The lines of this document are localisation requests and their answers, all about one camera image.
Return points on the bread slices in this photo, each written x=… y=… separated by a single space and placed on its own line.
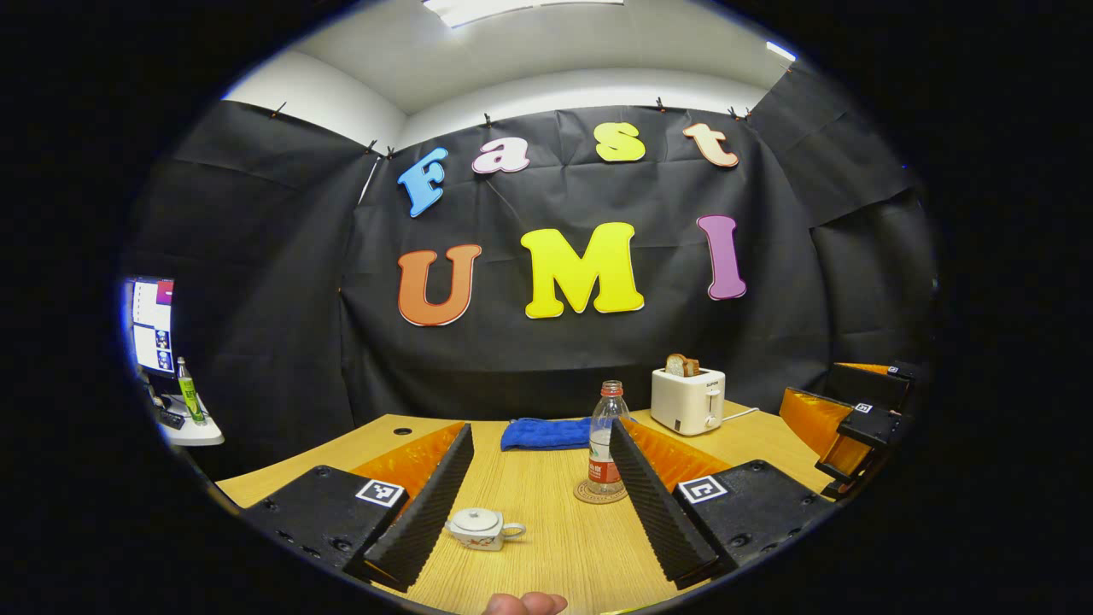
x=681 y=366

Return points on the white toaster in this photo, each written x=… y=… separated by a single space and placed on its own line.
x=687 y=401

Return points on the green drink bottle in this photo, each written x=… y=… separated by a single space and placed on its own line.
x=189 y=397

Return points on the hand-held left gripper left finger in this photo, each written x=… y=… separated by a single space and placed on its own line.
x=427 y=521

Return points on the blue towel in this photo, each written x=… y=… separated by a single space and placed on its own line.
x=542 y=434

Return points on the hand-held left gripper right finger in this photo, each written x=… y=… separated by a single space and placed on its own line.
x=653 y=512

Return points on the clear plastic water bottle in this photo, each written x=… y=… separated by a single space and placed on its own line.
x=602 y=427

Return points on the black backdrop cloth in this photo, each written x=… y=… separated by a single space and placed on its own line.
x=555 y=359

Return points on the computer monitor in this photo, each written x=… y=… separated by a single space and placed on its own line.
x=152 y=329

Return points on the white side table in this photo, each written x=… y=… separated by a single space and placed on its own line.
x=196 y=434

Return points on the small black device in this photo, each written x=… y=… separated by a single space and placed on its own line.
x=169 y=418

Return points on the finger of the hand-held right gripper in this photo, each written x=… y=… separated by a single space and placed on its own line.
x=871 y=384
x=867 y=423

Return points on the round brown coaster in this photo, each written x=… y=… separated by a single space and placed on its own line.
x=593 y=497

